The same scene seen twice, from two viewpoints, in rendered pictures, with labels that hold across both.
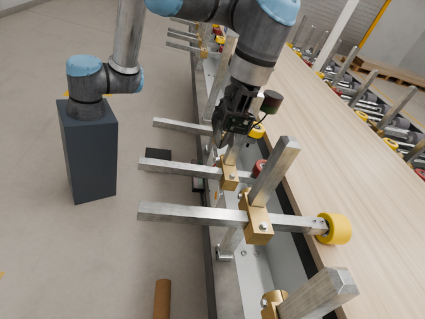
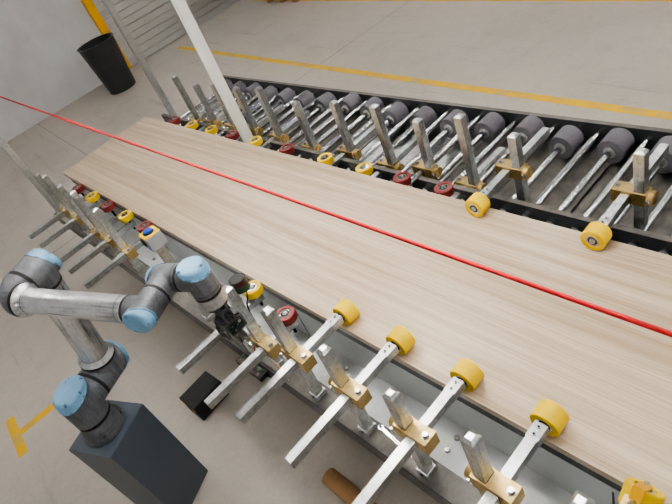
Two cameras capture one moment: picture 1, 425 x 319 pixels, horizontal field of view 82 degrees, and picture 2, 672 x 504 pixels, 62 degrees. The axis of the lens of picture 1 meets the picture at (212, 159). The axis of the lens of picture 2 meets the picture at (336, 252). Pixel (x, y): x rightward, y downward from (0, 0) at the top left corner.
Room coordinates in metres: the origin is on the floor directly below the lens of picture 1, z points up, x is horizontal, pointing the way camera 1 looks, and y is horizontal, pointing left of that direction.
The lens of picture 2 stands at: (-0.93, -0.15, 2.28)
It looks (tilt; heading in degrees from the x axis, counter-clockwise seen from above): 38 degrees down; 349
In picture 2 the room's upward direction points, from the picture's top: 25 degrees counter-clockwise
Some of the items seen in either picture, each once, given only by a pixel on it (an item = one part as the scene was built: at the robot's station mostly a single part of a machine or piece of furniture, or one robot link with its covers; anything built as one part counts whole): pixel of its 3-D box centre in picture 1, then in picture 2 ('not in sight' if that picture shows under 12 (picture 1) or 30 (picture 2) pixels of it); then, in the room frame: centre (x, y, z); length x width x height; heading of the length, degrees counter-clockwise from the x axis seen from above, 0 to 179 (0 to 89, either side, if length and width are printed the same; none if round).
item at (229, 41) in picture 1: (217, 83); (185, 283); (1.15, 0.11, 0.93); 0.05 x 0.05 x 0.45; 18
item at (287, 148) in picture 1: (248, 212); (295, 356); (0.43, -0.13, 0.92); 0.04 x 0.04 x 0.48; 18
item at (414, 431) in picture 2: not in sight; (413, 430); (-0.07, -0.30, 0.95); 0.14 x 0.06 x 0.05; 18
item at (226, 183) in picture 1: (227, 171); (266, 343); (0.65, -0.06, 0.85); 0.14 x 0.06 x 0.05; 18
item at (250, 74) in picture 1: (252, 69); (213, 296); (0.54, -0.01, 1.23); 0.10 x 0.09 x 0.05; 107
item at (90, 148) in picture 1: (89, 153); (143, 461); (1.00, 0.71, 0.30); 0.25 x 0.25 x 0.60; 45
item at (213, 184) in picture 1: (211, 178); (263, 358); (0.69, -0.02, 0.75); 0.26 x 0.01 x 0.10; 18
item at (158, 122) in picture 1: (206, 131); (222, 331); (0.85, 0.06, 0.84); 0.44 x 0.03 x 0.04; 108
